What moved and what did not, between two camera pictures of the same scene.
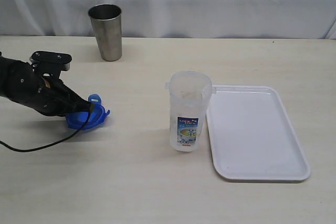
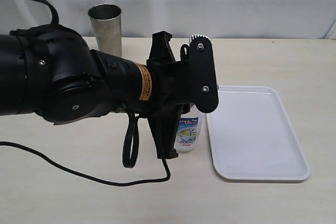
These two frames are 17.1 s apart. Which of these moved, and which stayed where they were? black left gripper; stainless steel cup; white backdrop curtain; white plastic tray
Moved: black left gripper
Stayed: white plastic tray; stainless steel cup; white backdrop curtain
